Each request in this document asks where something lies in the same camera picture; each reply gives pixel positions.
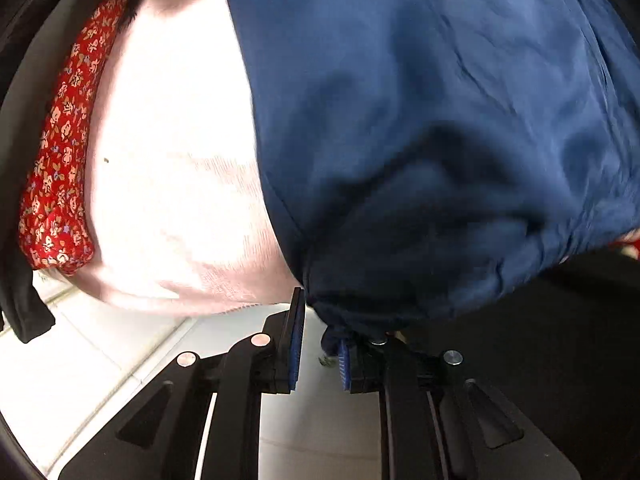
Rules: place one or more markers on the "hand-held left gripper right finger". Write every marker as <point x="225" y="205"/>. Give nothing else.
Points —
<point x="343" y="367"/>

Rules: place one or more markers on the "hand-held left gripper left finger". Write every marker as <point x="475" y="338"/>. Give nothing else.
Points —
<point x="294" y="350"/>

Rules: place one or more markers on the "dark blue pants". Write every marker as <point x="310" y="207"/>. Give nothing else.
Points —
<point x="425" y="110"/>

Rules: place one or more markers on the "pale pink cloth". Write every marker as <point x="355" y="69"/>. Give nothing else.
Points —
<point x="175" y="160"/>

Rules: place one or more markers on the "black cloth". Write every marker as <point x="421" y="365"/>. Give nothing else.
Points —
<point x="20" y="280"/>

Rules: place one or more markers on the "red floral cloth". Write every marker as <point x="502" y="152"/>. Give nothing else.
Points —
<point x="60" y="160"/>

